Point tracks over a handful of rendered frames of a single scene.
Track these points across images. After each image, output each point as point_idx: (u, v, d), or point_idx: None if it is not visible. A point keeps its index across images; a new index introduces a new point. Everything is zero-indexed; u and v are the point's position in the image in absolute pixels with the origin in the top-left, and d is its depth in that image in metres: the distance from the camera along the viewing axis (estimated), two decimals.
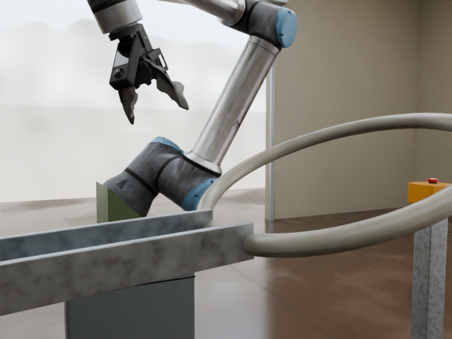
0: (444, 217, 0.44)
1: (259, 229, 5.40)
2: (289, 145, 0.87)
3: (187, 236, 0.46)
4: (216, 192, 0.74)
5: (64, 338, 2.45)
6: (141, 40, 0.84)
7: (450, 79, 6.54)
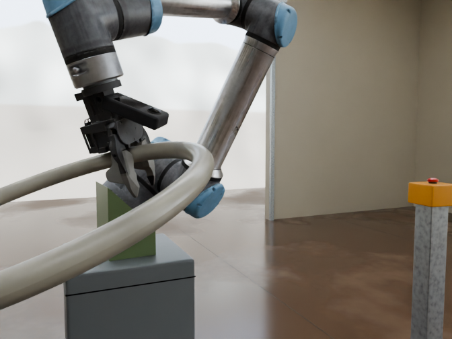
0: (17, 297, 0.31)
1: (259, 229, 5.40)
2: (61, 171, 0.74)
3: None
4: None
5: (64, 338, 2.45)
6: None
7: (450, 79, 6.54)
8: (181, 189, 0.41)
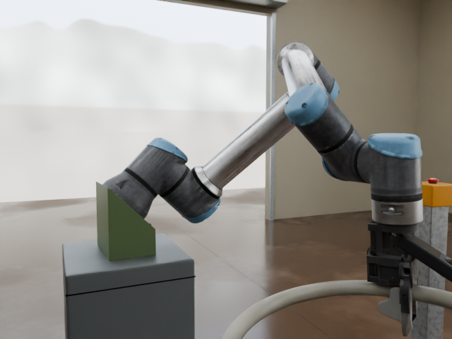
0: None
1: (259, 229, 5.40)
2: (333, 288, 0.78)
3: None
4: (243, 329, 0.66)
5: (64, 338, 2.45)
6: None
7: (450, 79, 6.54)
8: None
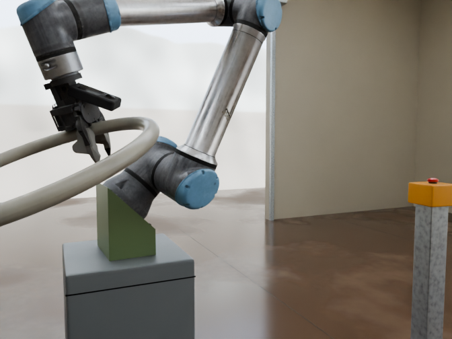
0: (50, 202, 0.53)
1: (259, 229, 5.40)
2: (34, 145, 0.93)
3: None
4: None
5: (64, 338, 2.45)
6: None
7: (450, 79, 6.54)
8: (141, 142, 0.65)
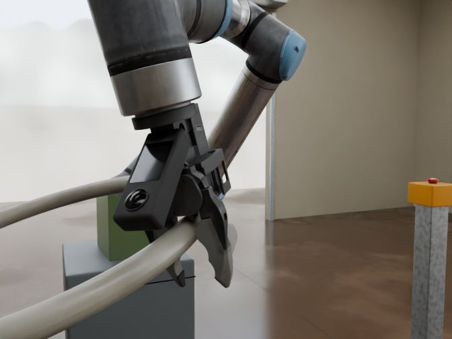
0: None
1: (259, 229, 5.40)
2: (61, 196, 0.74)
3: None
4: None
5: (64, 338, 2.45)
6: (192, 134, 0.45)
7: (450, 79, 6.54)
8: (181, 235, 0.41)
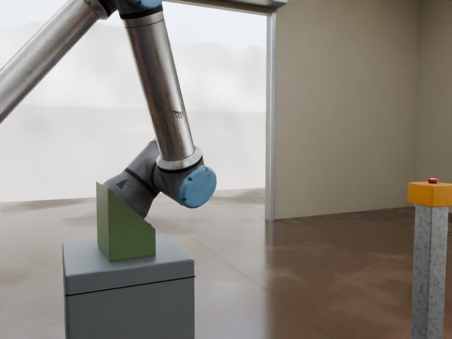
0: None
1: (259, 229, 5.40)
2: None
3: None
4: None
5: (64, 338, 2.45)
6: None
7: (450, 79, 6.54)
8: None
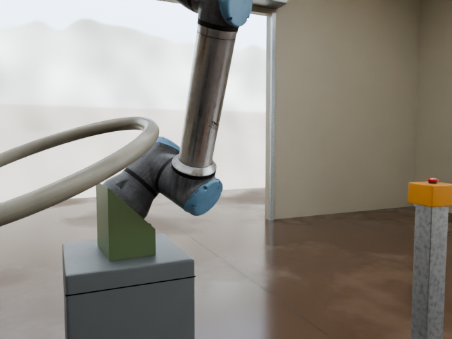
0: (50, 203, 0.53)
1: (259, 229, 5.40)
2: (34, 145, 0.93)
3: None
4: None
5: (64, 338, 2.45)
6: None
7: (450, 79, 6.54)
8: (140, 142, 0.65)
